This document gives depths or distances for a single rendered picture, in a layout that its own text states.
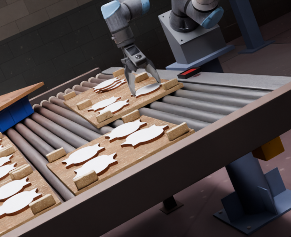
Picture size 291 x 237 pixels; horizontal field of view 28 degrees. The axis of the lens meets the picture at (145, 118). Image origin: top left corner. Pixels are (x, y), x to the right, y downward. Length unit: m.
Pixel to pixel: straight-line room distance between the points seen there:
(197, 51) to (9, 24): 4.71
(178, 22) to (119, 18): 0.65
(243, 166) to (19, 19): 4.81
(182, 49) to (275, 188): 0.93
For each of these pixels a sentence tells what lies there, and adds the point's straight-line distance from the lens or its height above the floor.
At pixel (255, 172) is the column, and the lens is 3.01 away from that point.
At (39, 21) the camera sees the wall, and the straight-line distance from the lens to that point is 7.35.
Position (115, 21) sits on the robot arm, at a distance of 2.19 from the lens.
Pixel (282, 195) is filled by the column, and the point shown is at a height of 0.01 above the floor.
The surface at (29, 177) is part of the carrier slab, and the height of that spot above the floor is 0.94.
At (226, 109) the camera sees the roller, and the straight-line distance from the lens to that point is 1.66.
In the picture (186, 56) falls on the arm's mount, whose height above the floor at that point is 0.91.
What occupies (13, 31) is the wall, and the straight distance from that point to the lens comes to 7.30.
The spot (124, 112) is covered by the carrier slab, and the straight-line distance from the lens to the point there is 2.07.
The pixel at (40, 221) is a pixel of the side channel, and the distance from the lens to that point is 1.34.
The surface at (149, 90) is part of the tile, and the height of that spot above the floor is 0.94.
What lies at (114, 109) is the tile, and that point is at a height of 0.94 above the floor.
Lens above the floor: 1.36
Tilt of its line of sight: 13 degrees down
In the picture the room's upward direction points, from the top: 24 degrees counter-clockwise
